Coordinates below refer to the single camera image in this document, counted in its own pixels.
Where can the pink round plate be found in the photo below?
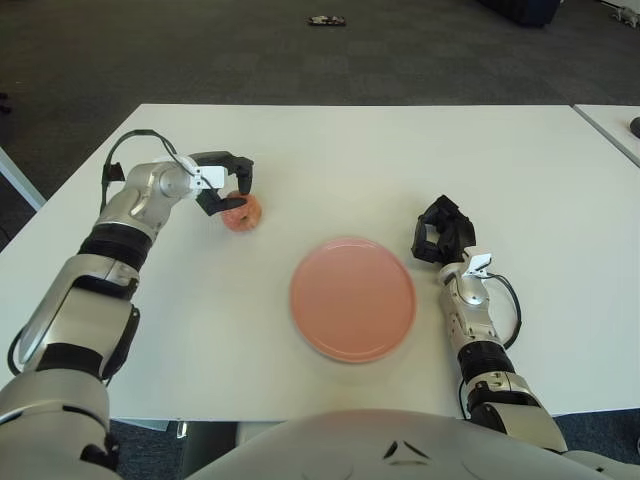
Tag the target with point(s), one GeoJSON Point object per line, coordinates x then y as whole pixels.
{"type": "Point", "coordinates": [352, 300]}

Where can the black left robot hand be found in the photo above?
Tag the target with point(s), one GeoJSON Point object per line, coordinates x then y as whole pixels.
{"type": "Point", "coordinates": [230, 162]}

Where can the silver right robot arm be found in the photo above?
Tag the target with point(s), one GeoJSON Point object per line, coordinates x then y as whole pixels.
{"type": "Point", "coordinates": [475, 325]}

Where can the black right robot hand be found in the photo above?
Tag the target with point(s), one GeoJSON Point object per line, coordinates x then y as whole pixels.
{"type": "Point", "coordinates": [452, 235]}

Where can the small grey floor object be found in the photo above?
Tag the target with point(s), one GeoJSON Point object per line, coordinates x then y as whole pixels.
{"type": "Point", "coordinates": [626, 15]}

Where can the small red black pack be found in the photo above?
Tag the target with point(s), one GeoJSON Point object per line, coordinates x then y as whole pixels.
{"type": "Point", "coordinates": [326, 21]}

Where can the grey robot torso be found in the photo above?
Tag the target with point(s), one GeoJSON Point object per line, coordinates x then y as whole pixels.
{"type": "Point", "coordinates": [325, 450]}

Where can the red yellow apple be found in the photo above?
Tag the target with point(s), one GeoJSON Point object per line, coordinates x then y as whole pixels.
{"type": "Point", "coordinates": [245, 220]}

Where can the dark blue bag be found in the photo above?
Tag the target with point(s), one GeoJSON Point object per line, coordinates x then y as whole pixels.
{"type": "Point", "coordinates": [532, 12]}

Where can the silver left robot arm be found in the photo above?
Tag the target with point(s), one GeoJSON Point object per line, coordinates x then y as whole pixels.
{"type": "Point", "coordinates": [75, 310]}

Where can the dark table leg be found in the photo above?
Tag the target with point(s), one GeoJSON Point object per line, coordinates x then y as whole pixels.
{"type": "Point", "coordinates": [210, 440]}

